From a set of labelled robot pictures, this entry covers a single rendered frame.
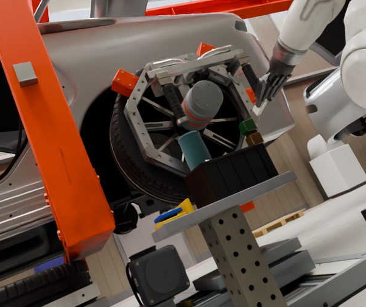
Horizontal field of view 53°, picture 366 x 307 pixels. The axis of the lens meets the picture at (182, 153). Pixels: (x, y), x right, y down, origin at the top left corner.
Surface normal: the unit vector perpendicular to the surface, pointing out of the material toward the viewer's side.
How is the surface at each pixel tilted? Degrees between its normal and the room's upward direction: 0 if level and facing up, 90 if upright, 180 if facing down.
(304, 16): 110
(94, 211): 90
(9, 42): 90
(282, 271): 90
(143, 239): 90
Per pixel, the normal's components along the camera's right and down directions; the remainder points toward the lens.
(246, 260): 0.27, -0.35
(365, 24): -0.91, 0.17
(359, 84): -0.80, 0.49
